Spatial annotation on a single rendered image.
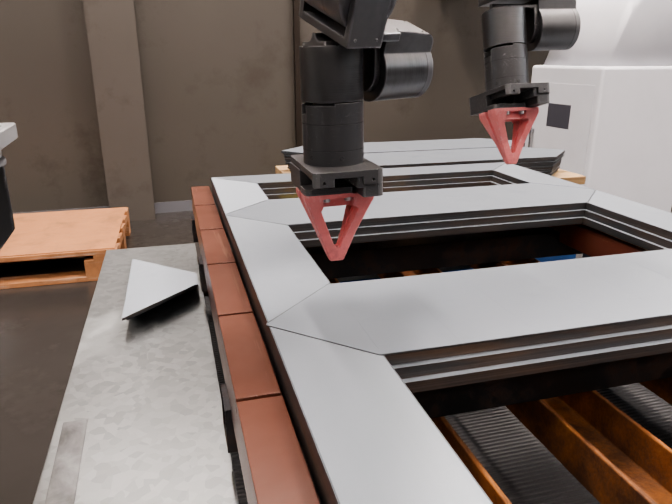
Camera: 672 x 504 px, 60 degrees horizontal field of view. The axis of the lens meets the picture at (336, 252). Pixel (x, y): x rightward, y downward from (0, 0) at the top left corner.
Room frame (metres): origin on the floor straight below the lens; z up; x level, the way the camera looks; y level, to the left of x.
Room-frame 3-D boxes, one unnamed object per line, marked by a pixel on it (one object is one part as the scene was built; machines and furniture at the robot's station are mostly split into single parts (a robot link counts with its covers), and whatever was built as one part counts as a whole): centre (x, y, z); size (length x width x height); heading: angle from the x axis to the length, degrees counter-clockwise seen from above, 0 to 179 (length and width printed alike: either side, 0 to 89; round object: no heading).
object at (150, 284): (1.04, 0.33, 0.70); 0.39 x 0.12 x 0.04; 16
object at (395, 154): (1.69, -0.25, 0.82); 0.80 x 0.40 x 0.06; 106
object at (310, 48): (0.56, 0.00, 1.09); 0.07 x 0.06 x 0.07; 124
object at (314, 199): (0.57, 0.00, 0.96); 0.07 x 0.07 x 0.09; 16
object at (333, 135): (0.55, 0.00, 1.03); 0.10 x 0.07 x 0.07; 16
